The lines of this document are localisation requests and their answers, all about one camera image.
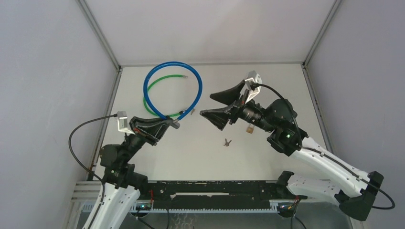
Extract brass padlock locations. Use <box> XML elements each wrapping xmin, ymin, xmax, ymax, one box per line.
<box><xmin>246</xmin><ymin>124</ymin><xmax>255</xmax><ymax>134</ymax></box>

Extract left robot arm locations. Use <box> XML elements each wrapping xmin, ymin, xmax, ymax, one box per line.
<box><xmin>83</xmin><ymin>112</ymin><xmax>180</xmax><ymax>229</ymax></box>

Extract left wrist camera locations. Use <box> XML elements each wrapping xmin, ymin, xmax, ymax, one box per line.
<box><xmin>116</xmin><ymin>111</ymin><xmax>133</xmax><ymax>134</ymax></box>

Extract blue lock keys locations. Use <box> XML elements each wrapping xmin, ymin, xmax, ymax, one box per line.
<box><xmin>224</xmin><ymin>138</ymin><xmax>232</xmax><ymax>147</ymax></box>

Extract white cable duct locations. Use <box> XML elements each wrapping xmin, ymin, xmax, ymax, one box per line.
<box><xmin>82</xmin><ymin>203</ymin><xmax>153</xmax><ymax>213</ymax></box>

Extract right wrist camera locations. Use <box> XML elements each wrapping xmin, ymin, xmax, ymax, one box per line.
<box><xmin>245</xmin><ymin>71</ymin><xmax>262</xmax><ymax>103</ymax></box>

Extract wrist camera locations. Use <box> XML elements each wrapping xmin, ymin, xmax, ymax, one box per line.
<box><xmin>245</xmin><ymin>71</ymin><xmax>262</xmax><ymax>103</ymax></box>
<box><xmin>116</xmin><ymin>111</ymin><xmax>133</xmax><ymax>134</ymax></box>

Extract blue cable lock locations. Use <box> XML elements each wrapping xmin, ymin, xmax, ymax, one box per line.
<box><xmin>142</xmin><ymin>61</ymin><xmax>203</xmax><ymax>122</ymax></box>

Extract green cable lock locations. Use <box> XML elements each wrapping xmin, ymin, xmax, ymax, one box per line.
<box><xmin>147</xmin><ymin>74</ymin><xmax>188</xmax><ymax>118</ymax></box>

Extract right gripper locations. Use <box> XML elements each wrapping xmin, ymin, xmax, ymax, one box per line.
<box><xmin>200</xmin><ymin>79</ymin><xmax>274</xmax><ymax>133</ymax></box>

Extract right camera cable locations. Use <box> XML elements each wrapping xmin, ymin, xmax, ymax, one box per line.
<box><xmin>253</xmin><ymin>83</ymin><xmax>396</xmax><ymax>210</ymax></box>

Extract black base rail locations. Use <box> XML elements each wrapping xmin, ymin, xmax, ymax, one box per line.
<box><xmin>139</xmin><ymin>180</ymin><xmax>296</xmax><ymax>211</ymax></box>

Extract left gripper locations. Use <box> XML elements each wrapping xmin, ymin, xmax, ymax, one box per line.
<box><xmin>122</xmin><ymin>115</ymin><xmax>172</xmax><ymax>162</ymax></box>

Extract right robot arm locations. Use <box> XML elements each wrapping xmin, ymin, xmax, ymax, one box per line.
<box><xmin>200</xmin><ymin>81</ymin><xmax>384</xmax><ymax>221</ymax></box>

